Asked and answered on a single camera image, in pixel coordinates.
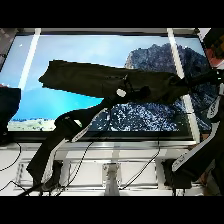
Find silver frame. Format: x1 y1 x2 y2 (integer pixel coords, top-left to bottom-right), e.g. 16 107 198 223
0 139 214 197

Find black garment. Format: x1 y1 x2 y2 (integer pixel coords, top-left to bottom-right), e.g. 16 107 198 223
0 85 23 145

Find black cable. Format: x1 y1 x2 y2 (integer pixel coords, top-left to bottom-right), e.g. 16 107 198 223
119 130 162 192
0 179 34 196
0 141 23 173
55 130 105 196

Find dark green trousers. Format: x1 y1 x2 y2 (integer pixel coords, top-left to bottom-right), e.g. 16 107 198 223
37 59 192 106

